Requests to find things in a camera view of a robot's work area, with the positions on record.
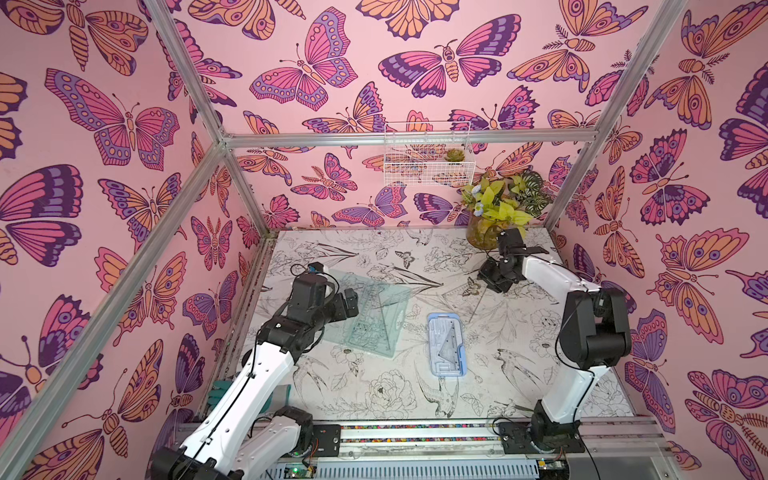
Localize green transparent ruler set pouch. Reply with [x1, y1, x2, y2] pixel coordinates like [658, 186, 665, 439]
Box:
[323, 270, 412, 358]

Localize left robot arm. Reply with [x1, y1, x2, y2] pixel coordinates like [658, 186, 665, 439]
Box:
[149, 264, 359, 479]

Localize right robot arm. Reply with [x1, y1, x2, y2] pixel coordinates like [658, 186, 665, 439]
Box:
[478, 228, 632, 453]

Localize potted green leafy plant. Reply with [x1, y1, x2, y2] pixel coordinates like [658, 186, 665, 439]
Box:
[461, 170, 552, 251]

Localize blue plastic geometry case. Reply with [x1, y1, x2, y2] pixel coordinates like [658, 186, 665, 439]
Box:
[427, 313, 468, 378]

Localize small succulent in basket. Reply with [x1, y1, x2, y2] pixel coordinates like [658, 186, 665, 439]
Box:
[444, 148, 465, 163]

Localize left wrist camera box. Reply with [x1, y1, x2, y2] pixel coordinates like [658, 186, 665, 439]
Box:
[307, 262, 326, 275]

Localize white wire wall basket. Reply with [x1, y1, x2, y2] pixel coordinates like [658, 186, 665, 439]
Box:
[380, 130, 476, 189]

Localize aluminium frame struts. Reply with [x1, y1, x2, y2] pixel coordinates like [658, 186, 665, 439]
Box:
[1, 1, 687, 479]

